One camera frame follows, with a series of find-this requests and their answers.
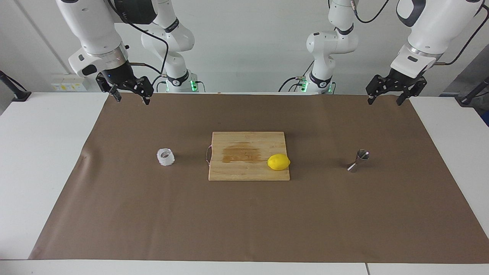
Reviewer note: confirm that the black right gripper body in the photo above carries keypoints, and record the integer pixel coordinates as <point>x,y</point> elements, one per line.
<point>116,74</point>

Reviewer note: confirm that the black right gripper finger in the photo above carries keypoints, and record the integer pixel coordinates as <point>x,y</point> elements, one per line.
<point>147,86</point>
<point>114,91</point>

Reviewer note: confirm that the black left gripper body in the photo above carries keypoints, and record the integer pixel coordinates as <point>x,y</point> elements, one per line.
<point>401,82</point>

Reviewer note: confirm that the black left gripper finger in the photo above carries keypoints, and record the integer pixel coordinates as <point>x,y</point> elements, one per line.
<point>378,84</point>
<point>416,88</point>

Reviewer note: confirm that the steel double jigger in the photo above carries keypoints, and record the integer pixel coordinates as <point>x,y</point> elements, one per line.
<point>360,157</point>

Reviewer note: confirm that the clear faceted glass cup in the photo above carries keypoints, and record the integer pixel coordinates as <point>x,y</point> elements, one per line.
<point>166,160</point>

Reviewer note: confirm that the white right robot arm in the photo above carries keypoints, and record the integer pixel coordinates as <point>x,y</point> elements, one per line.
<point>91,23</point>

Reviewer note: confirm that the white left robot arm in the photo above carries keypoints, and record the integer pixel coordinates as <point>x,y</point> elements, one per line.
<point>431,30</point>

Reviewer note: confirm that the black stand foot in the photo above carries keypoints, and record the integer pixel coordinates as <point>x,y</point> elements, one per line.
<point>19,94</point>
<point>468,100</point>

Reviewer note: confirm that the blue object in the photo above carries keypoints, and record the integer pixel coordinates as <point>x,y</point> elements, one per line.
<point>486,119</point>

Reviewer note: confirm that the yellow lemon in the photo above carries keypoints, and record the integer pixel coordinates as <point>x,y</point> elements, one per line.
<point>279,162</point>

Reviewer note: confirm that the brown paper table mat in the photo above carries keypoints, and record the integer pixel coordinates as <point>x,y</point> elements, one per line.
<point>153,214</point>

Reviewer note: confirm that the wooden cutting board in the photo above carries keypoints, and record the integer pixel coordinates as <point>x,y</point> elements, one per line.
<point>248,172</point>

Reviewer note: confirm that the white wall socket box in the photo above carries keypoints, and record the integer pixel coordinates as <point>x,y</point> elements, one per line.
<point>68,84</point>

